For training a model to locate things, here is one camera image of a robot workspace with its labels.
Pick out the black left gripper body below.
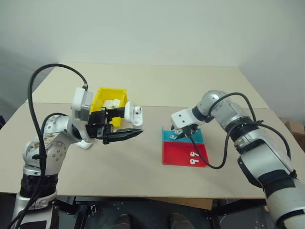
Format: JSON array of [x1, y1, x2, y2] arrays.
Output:
[[86, 107, 115, 141]]

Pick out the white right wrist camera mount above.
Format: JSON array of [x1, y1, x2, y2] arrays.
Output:
[[171, 108, 199, 131]]

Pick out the dark rounded shape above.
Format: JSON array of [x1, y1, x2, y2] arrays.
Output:
[[170, 213, 189, 229], [113, 213, 131, 229]]

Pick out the red and teal tray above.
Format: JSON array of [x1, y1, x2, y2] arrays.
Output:
[[162, 126, 210, 169]]

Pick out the brown cardboard box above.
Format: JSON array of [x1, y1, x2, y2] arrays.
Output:
[[280, 117, 305, 144]]

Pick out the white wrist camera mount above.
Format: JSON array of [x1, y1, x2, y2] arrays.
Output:
[[71, 87, 94, 150], [171, 108, 199, 131]]

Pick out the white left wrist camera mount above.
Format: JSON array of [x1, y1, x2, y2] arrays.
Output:
[[71, 87, 94, 150]]

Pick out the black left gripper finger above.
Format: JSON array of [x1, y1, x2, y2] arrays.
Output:
[[102, 128, 144, 146], [105, 106, 126, 118]]

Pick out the yellow plastic bin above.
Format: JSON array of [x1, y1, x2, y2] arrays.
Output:
[[91, 87, 128, 127]]

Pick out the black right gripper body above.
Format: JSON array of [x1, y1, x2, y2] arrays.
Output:
[[182, 123, 200, 138]]

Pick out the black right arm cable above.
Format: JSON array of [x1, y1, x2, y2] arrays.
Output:
[[188, 92, 299, 178]]

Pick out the black table frame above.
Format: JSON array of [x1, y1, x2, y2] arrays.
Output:
[[0, 192, 271, 229]]

